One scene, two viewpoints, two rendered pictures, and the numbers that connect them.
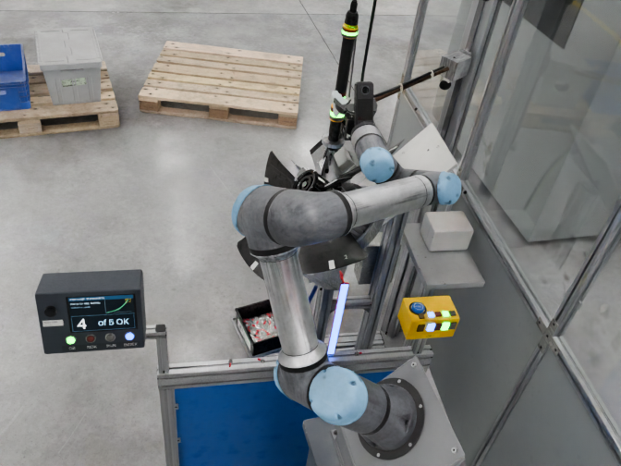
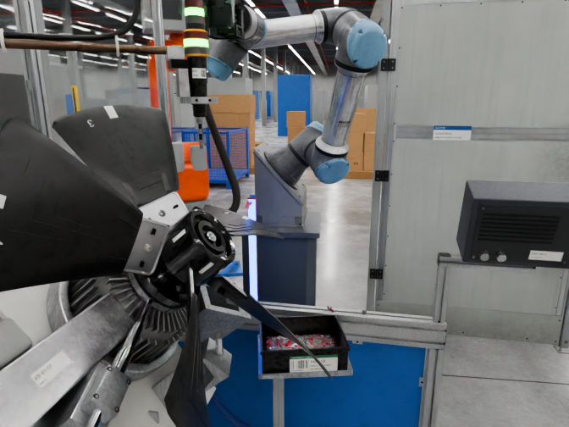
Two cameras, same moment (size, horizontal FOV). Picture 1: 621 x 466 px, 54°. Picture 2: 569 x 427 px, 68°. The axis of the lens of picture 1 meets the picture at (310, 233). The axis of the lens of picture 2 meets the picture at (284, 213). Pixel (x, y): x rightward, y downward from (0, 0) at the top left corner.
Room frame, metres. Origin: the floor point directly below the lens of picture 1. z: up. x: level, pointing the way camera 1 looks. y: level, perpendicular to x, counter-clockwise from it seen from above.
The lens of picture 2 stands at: (2.26, 0.48, 1.45)
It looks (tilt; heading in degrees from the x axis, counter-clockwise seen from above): 15 degrees down; 207
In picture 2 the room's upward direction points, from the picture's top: straight up
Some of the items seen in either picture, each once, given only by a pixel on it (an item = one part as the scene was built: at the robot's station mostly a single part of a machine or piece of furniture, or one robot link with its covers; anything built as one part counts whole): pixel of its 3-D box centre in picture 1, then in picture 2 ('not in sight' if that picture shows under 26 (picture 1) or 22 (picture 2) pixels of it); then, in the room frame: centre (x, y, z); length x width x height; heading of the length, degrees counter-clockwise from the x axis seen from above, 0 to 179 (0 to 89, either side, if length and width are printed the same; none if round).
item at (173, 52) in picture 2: (336, 127); (192, 75); (1.60, -0.03, 1.50); 0.09 x 0.07 x 0.10; 140
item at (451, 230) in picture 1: (444, 228); not in sight; (1.93, -0.54, 0.92); 0.17 x 0.16 x 0.11; 105
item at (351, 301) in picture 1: (348, 302); not in sight; (1.78, -0.21, 0.56); 0.19 x 0.04 x 0.04; 105
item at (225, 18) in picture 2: (359, 127); (229, 19); (1.39, -0.09, 1.63); 0.12 x 0.08 x 0.09; 14
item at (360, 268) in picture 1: (376, 258); not in sight; (1.90, -0.29, 0.73); 0.15 x 0.09 x 0.22; 105
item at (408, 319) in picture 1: (427, 318); not in sight; (1.32, -0.41, 1.02); 0.16 x 0.10 x 0.11; 105
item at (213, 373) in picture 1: (299, 366); (287, 318); (1.22, -0.03, 0.82); 0.90 x 0.04 x 0.08; 105
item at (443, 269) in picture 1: (440, 253); not in sight; (1.85, -0.53, 0.85); 0.36 x 0.24 x 0.03; 15
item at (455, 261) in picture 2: (124, 334); (484, 263); (1.08, 0.49, 1.04); 0.24 x 0.03 x 0.03; 105
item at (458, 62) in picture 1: (456, 65); not in sight; (2.07, -0.43, 1.54); 0.10 x 0.07 x 0.09; 140
